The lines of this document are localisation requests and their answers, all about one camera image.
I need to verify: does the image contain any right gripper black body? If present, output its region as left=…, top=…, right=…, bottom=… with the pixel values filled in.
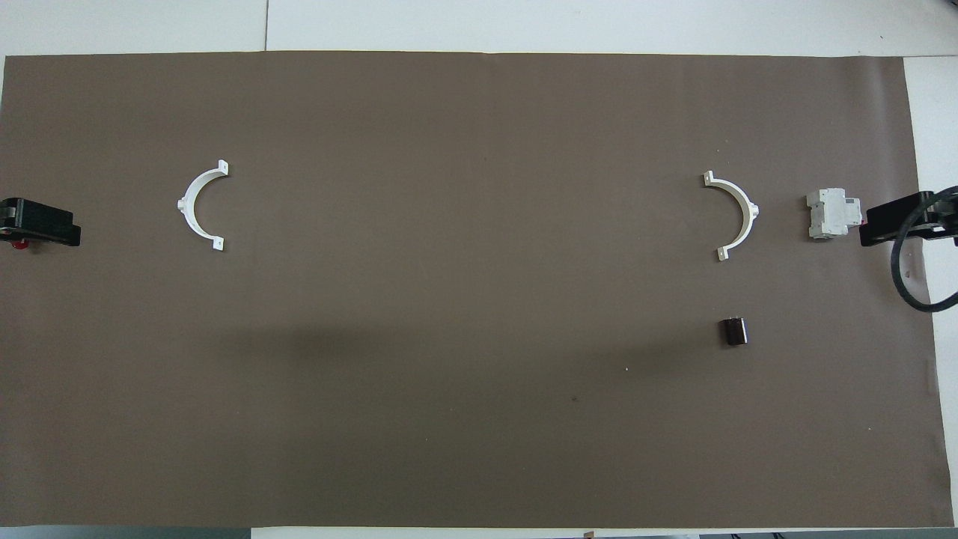
left=858, top=186, right=958, bottom=249

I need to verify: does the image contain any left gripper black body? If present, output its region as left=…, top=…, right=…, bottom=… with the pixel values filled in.
left=0, top=197, right=82, bottom=248

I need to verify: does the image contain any white half pipe clamp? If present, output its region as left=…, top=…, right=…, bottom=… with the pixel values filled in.
left=177, top=159, right=230, bottom=252
left=702, top=171, right=760, bottom=262

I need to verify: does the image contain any white circuit breaker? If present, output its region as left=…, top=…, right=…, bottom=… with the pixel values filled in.
left=805, top=188, right=864, bottom=241

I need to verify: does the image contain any dark brown short cylinder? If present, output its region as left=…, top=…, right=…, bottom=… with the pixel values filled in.
left=718, top=317, right=751, bottom=349

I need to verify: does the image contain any brown table mat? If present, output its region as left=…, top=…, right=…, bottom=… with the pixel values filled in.
left=0, top=50, right=956, bottom=529

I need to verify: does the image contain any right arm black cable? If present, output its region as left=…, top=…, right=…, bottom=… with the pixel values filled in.
left=889, top=183, right=958, bottom=314

